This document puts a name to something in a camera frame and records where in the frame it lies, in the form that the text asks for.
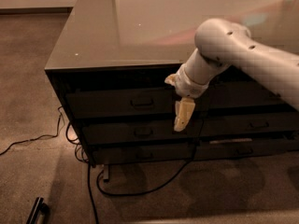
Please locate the dark drawer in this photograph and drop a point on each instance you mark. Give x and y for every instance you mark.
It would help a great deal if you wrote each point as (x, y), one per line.
(127, 132)
(235, 95)
(255, 123)
(167, 152)
(121, 103)
(235, 150)

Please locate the grey drawer cabinet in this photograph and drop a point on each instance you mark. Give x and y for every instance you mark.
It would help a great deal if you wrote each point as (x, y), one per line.
(136, 44)

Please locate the metal cabinet leg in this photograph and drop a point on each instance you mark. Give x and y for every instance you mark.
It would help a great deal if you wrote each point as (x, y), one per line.
(106, 172)

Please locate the black object at floor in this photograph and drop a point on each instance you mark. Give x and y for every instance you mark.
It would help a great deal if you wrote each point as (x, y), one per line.
(39, 212)

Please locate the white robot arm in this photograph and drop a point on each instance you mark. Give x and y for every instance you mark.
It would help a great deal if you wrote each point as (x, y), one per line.
(220, 44)

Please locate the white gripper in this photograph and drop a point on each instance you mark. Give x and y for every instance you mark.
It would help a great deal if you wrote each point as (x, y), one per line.
(189, 87)

